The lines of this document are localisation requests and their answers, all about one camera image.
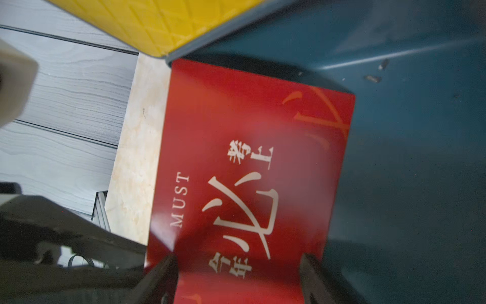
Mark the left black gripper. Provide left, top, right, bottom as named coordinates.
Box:
left=1, top=182, right=145, bottom=303

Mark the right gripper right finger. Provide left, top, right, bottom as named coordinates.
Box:
left=299, top=253, right=366, bottom=303

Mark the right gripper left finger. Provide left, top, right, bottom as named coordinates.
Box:
left=125, top=254, right=178, bottom=304

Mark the teal bottom drawer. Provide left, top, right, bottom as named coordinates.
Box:
left=187, top=1, right=485, bottom=303

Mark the red postcard MUST text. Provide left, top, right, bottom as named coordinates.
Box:
left=146, top=59, right=356, bottom=303

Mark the yellow drawer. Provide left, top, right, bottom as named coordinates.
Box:
left=47, top=0, right=267, bottom=58

